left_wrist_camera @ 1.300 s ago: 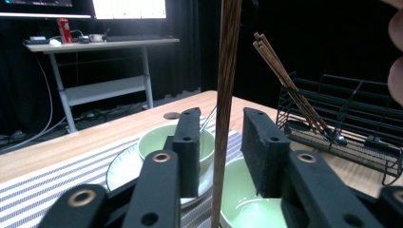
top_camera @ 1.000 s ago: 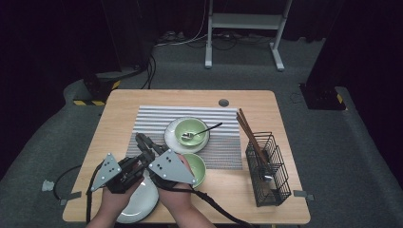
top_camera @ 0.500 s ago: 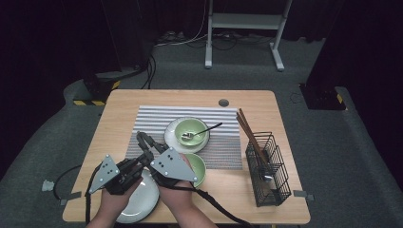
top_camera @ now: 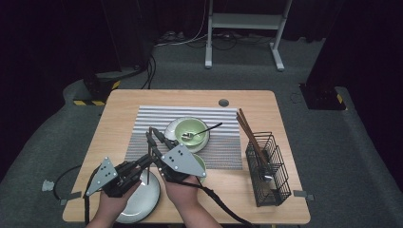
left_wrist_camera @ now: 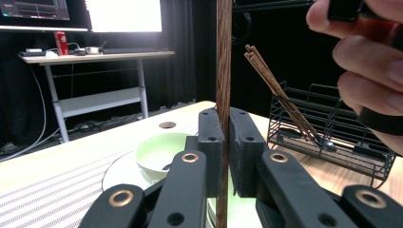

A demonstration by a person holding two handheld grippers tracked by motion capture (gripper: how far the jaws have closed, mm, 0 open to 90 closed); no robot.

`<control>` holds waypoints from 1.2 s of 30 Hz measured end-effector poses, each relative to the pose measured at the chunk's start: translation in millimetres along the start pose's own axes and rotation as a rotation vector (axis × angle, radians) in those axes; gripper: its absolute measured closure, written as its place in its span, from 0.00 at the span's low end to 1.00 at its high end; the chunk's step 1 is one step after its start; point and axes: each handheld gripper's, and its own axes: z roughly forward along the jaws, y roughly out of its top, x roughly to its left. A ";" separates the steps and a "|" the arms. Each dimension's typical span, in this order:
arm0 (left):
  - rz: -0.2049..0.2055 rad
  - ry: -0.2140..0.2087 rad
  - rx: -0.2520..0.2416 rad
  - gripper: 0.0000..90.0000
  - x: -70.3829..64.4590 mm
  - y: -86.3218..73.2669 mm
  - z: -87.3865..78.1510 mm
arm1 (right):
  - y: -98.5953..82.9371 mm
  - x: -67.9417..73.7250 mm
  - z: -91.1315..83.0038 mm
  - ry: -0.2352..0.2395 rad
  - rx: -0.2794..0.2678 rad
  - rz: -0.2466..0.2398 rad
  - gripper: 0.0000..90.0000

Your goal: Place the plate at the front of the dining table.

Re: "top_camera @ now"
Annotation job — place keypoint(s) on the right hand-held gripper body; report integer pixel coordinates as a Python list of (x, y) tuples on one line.
[(182, 161)]

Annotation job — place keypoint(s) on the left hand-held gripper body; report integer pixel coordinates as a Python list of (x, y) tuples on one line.
[(104, 177)]

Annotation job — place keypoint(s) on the white plate with black rim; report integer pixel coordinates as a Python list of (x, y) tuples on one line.
[(170, 127), (144, 202)]

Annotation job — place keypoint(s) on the green bowl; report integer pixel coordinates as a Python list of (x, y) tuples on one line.
[(202, 166), (193, 126)]

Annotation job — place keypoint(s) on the person's left hand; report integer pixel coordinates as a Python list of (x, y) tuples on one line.
[(115, 205)]

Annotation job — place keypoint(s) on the person's right hand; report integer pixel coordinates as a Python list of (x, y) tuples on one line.
[(182, 194)]

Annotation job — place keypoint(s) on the grey tape strip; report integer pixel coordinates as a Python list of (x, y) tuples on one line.
[(301, 193), (72, 195)]

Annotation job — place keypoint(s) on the striped placemat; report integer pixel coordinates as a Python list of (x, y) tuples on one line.
[(221, 148)]

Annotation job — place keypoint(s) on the crumpled grey tape piece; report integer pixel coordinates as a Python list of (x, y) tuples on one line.
[(47, 185)]

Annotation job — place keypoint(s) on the grey table grommet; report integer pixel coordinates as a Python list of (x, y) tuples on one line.
[(223, 102)]

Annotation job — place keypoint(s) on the black stand base striped tape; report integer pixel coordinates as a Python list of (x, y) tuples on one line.
[(98, 88)]

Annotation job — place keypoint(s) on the dark cabinet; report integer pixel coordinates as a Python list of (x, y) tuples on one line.
[(133, 38)]

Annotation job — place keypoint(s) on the white desk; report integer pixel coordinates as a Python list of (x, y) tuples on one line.
[(244, 21)]

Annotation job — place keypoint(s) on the black stand base yellow tape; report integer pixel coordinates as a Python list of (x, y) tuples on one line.
[(321, 98)]

